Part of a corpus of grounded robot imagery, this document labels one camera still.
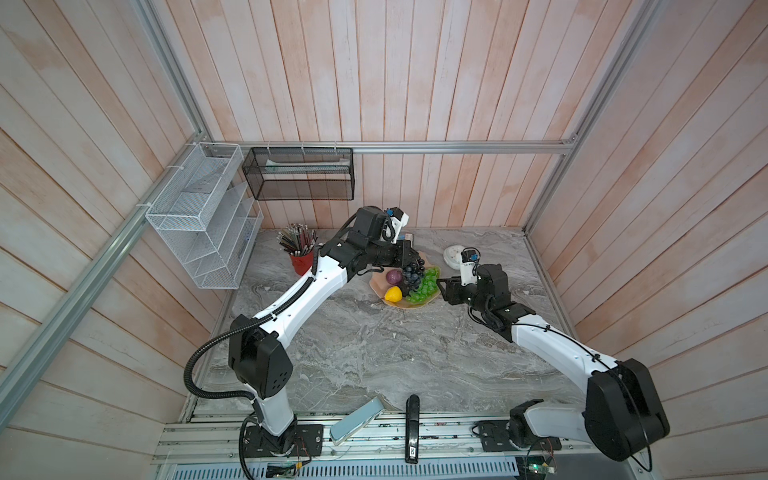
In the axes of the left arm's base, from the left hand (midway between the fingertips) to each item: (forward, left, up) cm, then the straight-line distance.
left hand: (418, 260), depth 75 cm
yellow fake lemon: (+4, +5, -23) cm, 24 cm away
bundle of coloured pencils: (+20, +38, -13) cm, 45 cm away
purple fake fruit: (+12, +5, -23) cm, 26 cm away
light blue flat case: (-32, +16, -24) cm, 43 cm away
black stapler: (-34, +2, -24) cm, 42 cm away
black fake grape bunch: (0, +1, -6) cm, 6 cm away
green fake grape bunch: (+5, -6, -19) cm, 20 cm away
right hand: (+3, -9, -12) cm, 15 cm away
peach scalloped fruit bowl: (+10, +10, -25) cm, 29 cm away
